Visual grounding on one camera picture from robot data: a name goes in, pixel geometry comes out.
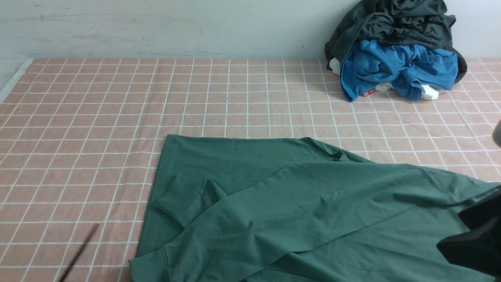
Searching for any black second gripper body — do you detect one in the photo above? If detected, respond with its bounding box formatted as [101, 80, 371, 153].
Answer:
[436, 192, 501, 277]

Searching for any green long sleeve shirt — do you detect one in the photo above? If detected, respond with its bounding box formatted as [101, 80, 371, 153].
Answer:
[129, 135, 500, 282]

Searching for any blue crumpled garment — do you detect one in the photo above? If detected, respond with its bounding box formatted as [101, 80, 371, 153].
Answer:
[340, 39, 458, 102]

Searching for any dark grey crumpled garment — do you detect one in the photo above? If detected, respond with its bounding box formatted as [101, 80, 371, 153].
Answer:
[324, 0, 468, 82]

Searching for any pink checkered tablecloth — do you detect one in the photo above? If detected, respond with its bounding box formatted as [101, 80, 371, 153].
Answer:
[0, 58, 501, 282]

